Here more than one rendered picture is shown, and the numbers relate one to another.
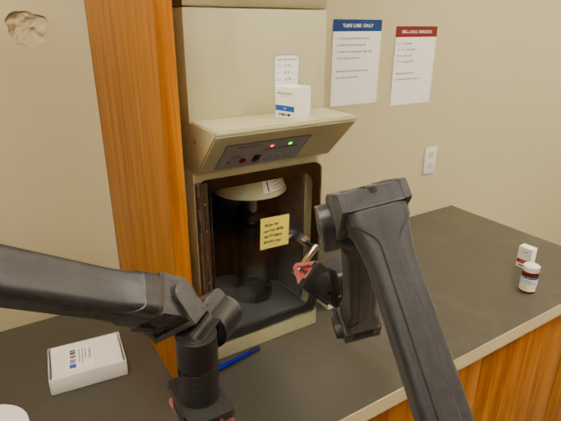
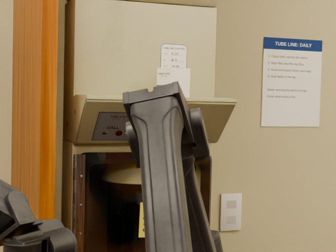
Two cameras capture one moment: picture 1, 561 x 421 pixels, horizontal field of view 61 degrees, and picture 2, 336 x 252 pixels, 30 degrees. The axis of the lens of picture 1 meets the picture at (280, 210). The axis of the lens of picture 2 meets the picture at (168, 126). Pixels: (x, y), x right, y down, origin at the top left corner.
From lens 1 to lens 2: 0.47 m
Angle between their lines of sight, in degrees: 22
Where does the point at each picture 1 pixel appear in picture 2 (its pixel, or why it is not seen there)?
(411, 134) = not seen: outside the picture
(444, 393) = (165, 224)
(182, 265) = not seen: hidden behind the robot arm
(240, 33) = (128, 22)
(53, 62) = not seen: outside the picture
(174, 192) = (44, 148)
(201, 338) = (24, 241)
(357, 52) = (293, 71)
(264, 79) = (150, 64)
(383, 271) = (144, 142)
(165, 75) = (47, 43)
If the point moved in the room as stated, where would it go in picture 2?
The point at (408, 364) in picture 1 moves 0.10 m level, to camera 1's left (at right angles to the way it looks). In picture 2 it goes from (144, 205) to (62, 200)
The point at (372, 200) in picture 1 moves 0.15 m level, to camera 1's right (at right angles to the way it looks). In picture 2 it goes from (148, 96) to (265, 99)
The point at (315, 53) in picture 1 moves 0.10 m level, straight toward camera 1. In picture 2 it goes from (204, 46) to (193, 42)
